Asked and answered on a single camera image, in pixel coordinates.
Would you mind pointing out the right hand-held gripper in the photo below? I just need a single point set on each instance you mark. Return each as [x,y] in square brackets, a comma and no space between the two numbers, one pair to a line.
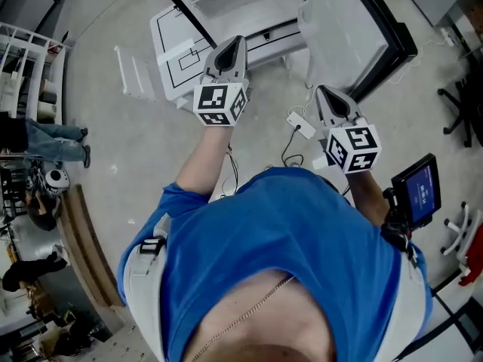
[354,149]

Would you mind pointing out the white table with black lines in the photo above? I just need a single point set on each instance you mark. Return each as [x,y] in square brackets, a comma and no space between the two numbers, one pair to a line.
[170,51]

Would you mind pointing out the black office chair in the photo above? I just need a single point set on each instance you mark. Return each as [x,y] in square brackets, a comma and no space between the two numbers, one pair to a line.
[462,104]

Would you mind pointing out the person's left forearm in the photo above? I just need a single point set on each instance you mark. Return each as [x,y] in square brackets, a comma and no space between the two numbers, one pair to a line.
[203,164]

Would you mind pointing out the white metal shelf rack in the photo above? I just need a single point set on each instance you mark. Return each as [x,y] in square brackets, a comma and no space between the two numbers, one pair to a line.
[34,51]

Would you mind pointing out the gray locker cabinet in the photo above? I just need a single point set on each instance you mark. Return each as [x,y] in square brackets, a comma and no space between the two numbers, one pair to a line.
[124,341]

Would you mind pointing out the person's right forearm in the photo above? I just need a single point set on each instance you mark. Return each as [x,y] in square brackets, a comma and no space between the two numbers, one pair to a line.
[366,198]

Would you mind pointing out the curved wooden steps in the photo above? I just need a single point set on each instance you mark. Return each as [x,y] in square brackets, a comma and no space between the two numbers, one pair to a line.
[87,247]

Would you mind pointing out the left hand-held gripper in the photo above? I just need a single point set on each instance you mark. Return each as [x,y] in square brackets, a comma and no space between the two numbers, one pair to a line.
[215,100]

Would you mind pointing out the white office chair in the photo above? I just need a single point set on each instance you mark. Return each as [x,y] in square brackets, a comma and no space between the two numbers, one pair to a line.
[466,240]

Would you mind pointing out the white round robot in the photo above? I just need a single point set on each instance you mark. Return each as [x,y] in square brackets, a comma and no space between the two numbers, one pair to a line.
[57,180]

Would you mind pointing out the person's blue shirt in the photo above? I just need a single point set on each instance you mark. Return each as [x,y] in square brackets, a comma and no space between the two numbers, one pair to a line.
[283,240]

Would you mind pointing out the white step stool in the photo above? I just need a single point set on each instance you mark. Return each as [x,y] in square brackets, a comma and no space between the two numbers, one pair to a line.
[136,74]

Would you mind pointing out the white power strip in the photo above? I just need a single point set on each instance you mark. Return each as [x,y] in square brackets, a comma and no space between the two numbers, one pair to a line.
[449,37]
[302,125]

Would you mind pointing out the black monitor blue screen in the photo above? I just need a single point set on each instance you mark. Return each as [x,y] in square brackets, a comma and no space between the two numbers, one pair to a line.
[419,192]

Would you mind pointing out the white body harness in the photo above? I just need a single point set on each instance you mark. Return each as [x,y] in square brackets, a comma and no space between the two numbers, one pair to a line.
[143,277]

